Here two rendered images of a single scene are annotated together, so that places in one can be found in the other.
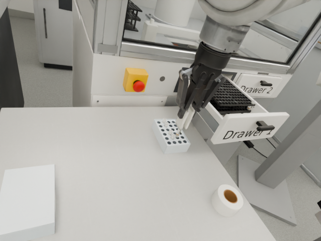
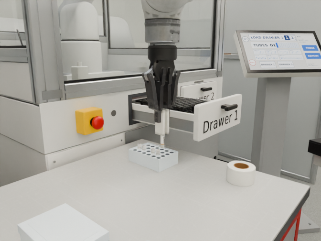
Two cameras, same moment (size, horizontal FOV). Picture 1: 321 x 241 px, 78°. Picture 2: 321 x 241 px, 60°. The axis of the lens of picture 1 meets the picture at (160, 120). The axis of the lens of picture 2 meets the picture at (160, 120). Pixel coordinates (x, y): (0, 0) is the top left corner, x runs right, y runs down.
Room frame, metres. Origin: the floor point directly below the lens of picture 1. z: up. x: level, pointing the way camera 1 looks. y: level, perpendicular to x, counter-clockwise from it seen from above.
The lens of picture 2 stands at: (-0.25, 0.14, 1.09)
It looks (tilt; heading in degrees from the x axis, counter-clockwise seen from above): 14 degrees down; 345
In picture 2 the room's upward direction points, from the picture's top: straight up
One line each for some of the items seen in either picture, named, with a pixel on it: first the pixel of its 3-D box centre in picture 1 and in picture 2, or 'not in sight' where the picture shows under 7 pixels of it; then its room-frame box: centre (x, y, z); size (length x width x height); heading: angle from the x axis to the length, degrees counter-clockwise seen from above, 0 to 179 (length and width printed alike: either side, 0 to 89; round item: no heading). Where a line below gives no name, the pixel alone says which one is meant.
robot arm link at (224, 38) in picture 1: (222, 33); (162, 33); (0.46, -0.06, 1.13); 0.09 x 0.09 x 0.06
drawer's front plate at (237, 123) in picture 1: (251, 127); (219, 115); (0.57, -0.29, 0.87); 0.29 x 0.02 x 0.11; 124
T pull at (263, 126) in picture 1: (262, 125); (228, 106); (0.55, -0.31, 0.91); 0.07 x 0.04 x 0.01; 124
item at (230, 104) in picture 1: (237, 104); (195, 104); (0.66, -0.24, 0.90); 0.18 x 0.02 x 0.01; 124
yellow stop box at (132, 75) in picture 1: (135, 80); (90, 120); (0.61, 0.13, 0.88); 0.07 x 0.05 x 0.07; 124
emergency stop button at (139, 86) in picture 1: (138, 85); (96, 122); (0.58, 0.11, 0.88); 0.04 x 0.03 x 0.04; 124
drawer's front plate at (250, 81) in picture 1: (257, 85); (199, 95); (0.98, -0.40, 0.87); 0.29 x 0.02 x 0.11; 124
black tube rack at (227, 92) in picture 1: (217, 94); (172, 108); (0.74, -0.18, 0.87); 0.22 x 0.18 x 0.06; 34
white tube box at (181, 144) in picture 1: (169, 135); (153, 156); (0.51, -0.05, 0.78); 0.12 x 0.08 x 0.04; 33
